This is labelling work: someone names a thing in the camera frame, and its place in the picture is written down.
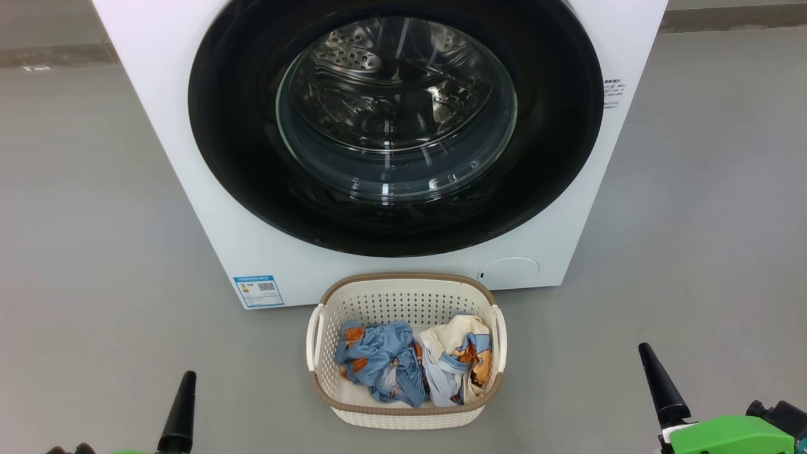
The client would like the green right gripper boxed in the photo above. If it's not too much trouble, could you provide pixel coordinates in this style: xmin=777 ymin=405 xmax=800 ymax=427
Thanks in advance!
xmin=638 ymin=342 xmax=795 ymax=454

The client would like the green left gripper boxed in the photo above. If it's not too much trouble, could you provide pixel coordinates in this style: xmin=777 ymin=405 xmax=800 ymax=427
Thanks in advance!
xmin=110 ymin=371 xmax=197 ymax=454

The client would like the blue patterned garment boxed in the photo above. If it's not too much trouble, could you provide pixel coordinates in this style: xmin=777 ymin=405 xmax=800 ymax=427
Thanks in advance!
xmin=334 ymin=320 xmax=431 ymax=409

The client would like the cream and blue garment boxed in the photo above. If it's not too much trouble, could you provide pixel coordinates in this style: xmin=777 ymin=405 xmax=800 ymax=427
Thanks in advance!
xmin=416 ymin=313 xmax=492 ymax=407

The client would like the round glass washer door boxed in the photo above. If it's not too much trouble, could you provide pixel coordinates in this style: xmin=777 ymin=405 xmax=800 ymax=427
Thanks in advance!
xmin=188 ymin=0 xmax=605 ymax=258

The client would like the white front-load washing machine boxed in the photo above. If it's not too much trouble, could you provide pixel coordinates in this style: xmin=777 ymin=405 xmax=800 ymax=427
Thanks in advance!
xmin=91 ymin=0 xmax=669 ymax=310

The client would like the blue energy label sticker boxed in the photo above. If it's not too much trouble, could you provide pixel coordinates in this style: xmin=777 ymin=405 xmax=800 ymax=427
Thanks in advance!
xmin=233 ymin=275 xmax=285 ymax=309

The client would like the round white filter cover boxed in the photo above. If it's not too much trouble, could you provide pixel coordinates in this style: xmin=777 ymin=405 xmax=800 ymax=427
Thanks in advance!
xmin=477 ymin=257 xmax=540 ymax=288

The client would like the cream perforated laundry basket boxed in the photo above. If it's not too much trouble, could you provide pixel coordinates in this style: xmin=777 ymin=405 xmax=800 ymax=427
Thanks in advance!
xmin=306 ymin=272 xmax=508 ymax=431

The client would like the printed text label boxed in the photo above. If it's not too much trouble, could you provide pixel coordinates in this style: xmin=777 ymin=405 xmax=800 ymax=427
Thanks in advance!
xmin=602 ymin=79 xmax=625 ymax=111

